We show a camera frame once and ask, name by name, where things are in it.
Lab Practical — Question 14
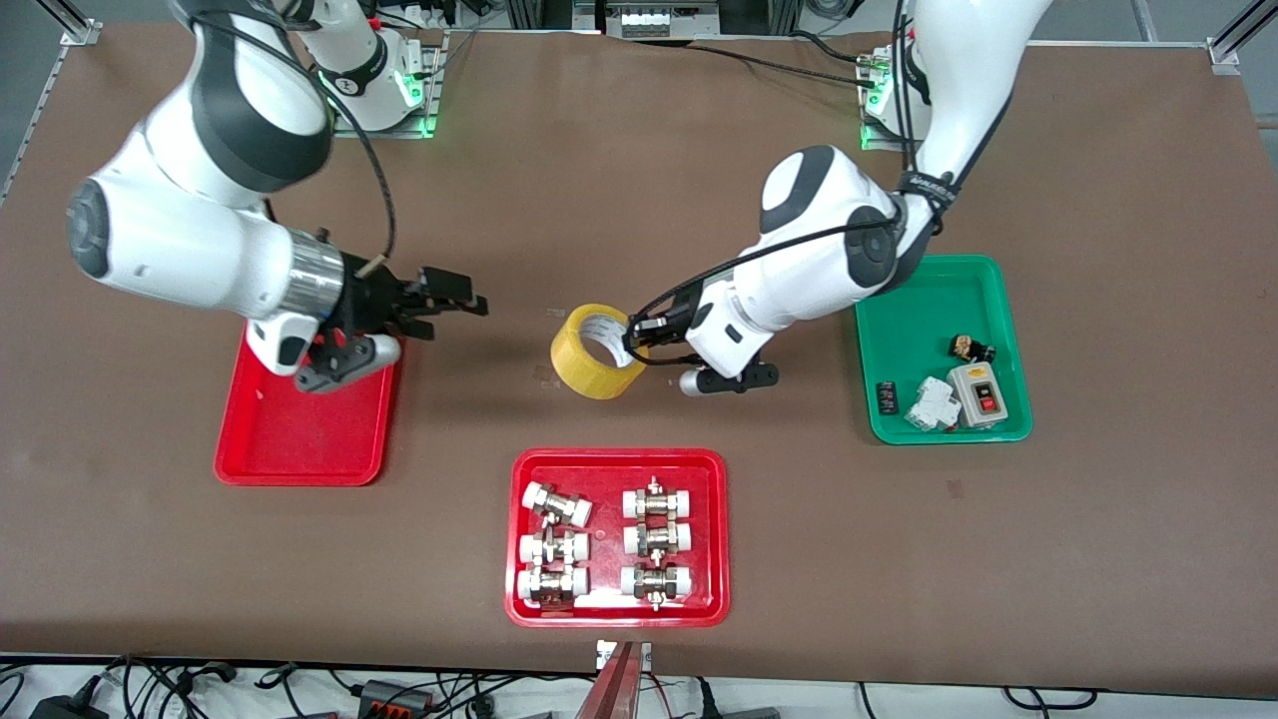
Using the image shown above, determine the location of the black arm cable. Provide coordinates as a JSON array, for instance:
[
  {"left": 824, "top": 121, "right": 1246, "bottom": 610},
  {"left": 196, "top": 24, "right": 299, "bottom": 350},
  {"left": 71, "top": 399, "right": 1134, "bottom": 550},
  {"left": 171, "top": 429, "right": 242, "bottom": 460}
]
[
  {"left": 627, "top": 0, "right": 945, "bottom": 331},
  {"left": 195, "top": 10, "right": 397, "bottom": 276}
]

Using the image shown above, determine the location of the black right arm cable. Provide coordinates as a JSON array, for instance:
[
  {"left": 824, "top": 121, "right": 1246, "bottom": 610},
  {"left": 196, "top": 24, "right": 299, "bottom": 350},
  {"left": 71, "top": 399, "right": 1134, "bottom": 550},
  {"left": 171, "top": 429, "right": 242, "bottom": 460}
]
[{"left": 195, "top": 10, "right": 397, "bottom": 276}]

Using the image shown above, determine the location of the grey push-button switch box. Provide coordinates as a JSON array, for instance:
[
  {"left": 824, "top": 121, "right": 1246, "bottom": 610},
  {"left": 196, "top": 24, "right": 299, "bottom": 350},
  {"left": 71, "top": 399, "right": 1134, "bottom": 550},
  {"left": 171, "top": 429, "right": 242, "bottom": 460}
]
[{"left": 946, "top": 361, "right": 1007, "bottom": 430}]

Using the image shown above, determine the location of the small aluminium bracket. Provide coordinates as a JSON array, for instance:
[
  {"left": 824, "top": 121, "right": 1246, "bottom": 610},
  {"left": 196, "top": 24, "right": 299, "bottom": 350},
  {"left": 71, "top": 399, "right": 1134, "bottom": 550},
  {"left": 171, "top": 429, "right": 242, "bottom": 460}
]
[{"left": 596, "top": 639, "right": 653, "bottom": 672}]

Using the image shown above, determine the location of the aluminium table corner profile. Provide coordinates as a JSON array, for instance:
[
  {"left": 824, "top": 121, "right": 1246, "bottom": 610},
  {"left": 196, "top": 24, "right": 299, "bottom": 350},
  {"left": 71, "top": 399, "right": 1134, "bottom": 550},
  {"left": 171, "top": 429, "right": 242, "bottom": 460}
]
[
  {"left": 1206, "top": 0, "right": 1278, "bottom": 77},
  {"left": 30, "top": 0, "right": 104, "bottom": 48}
]

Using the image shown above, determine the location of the yellow tape roll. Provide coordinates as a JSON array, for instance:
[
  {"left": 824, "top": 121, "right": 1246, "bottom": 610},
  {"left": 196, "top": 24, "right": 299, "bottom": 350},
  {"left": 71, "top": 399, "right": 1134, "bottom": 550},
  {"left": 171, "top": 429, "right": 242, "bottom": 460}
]
[{"left": 550, "top": 304, "right": 652, "bottom": 401}]

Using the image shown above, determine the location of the red plastic tray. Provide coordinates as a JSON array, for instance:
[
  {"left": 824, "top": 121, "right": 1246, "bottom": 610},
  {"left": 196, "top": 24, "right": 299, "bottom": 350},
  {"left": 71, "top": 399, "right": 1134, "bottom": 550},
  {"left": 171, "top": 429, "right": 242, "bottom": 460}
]
[
  {"left": 504, "top": 447, "right": 732, "bottom": 629},
  {"left": 214, "top": 320, "right": 404, "bottom": 487}
]

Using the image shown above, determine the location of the brass fitting with white ends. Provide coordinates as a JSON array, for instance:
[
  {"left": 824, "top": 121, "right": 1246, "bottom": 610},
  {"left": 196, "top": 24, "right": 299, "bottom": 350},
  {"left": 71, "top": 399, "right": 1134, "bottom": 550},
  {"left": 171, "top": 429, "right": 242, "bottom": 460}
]
[
  {"left": 516, "top": 565, "right": 590, "bottom": 608},
  {"left": 622, "top": 477, "right": 695, "bottom": 520},
  {"left": 518, "top": 529, "right": 591, "bottom": 566},
  {"left": 623, "top": 520, "right": 694, "bottom": 557},
  {"left": 620, "top": 562, "right": 694, "bottom": 612},
  {"left": 522, "top": 481, "right": 594, "bottom": 528}
]

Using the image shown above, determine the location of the grey electrical box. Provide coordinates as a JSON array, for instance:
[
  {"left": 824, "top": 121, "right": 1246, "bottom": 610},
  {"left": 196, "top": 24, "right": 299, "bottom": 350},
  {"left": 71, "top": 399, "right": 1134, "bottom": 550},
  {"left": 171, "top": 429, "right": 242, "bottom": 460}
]
[{"left": 599, "top": 0, "right": 722, "bottom": 41}]

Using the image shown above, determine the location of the white circuit breaker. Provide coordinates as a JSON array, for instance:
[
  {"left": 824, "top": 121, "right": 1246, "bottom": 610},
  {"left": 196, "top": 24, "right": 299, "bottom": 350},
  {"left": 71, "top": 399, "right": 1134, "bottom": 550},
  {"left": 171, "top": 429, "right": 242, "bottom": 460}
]
[{"left": 904, "top": 376, "right": 964, "bottom": 433}]

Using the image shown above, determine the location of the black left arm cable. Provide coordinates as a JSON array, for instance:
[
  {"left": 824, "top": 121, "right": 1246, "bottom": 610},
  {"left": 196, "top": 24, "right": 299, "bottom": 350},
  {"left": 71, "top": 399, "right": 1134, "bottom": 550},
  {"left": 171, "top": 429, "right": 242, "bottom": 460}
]
[{"left": 627, "top": 0, "right": 945, "bottom": 331}]

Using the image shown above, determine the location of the green plastic tray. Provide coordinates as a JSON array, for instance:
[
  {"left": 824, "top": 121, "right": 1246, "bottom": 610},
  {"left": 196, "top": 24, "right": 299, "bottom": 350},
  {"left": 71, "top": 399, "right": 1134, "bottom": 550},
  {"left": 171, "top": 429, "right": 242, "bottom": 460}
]
[{"left": 854, "top": 255, "right": 1034, "bottom": 445}]

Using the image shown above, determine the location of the aluminium right arm base plate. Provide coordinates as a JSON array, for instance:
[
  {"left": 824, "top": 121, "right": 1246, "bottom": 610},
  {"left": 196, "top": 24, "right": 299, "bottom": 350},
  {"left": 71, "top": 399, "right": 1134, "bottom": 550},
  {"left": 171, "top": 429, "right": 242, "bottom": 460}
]
[{"left": 332, "top": 30, "right": 441, "bottom": 139}]

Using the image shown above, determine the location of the red metal bar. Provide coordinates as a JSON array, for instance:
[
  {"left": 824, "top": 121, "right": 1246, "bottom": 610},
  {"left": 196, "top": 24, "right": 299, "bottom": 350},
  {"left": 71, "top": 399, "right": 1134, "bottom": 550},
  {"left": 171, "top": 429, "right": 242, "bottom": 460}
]
[{"left": 572, "top": 642, "right": 642, "bottom": 719}]

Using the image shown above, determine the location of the aluminium left arm base plate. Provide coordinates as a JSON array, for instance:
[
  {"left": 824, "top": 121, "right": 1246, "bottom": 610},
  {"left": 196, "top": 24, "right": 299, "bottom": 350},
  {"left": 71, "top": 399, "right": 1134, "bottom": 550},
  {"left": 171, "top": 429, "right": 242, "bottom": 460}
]
[{"left": 861, "top": 45, "right": 908, "bottom": 154}]

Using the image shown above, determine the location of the black cable on table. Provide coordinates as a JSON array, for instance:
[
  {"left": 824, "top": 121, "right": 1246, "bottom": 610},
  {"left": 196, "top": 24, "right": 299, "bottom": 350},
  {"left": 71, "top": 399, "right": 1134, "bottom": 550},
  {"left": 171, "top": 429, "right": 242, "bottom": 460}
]
[{"left": 689, "top": 30, "right": 885, "bottom": 86}]

